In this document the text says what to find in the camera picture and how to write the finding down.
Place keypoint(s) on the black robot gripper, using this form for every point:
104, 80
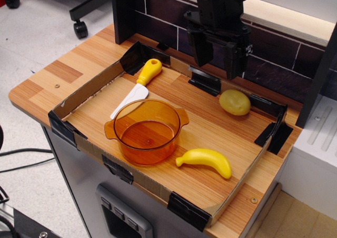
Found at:
219, 21

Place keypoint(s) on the yellow handled white toy knife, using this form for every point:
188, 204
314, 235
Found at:
151, 69

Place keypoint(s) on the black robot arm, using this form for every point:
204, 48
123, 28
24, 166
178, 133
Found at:
219, 22

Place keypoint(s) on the cardboard fence with black tape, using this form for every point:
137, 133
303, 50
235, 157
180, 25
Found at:
185, 201

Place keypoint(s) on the orange transparent plastic pot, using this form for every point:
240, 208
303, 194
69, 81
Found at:
147, 130

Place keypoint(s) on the yellow toy potato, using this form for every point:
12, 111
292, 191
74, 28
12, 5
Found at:
235, 102

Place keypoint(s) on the yellow toy banana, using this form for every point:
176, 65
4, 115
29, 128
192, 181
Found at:
211, 158

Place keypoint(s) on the black chair base with caster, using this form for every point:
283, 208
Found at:
81, 10

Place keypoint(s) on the grey control panel with buttons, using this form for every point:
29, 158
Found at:
121, 219

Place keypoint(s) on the black caster wheel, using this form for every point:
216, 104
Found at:
13, 4

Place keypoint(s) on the black vertical post right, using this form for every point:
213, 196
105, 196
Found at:
319, 83

